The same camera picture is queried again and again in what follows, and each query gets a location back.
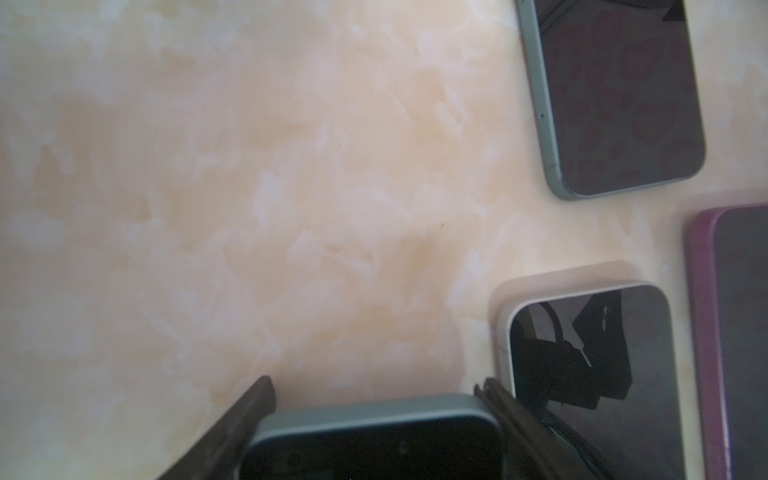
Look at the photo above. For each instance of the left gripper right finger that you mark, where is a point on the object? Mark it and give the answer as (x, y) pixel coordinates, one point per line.
(539, 445)

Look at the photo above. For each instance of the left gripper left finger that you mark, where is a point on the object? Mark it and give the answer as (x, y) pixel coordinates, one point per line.
(217, 453)

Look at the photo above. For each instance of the black phone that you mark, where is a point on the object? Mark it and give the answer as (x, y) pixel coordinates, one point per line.
(451, 436)
(596, 369)
(727, 279)
(614, 94)

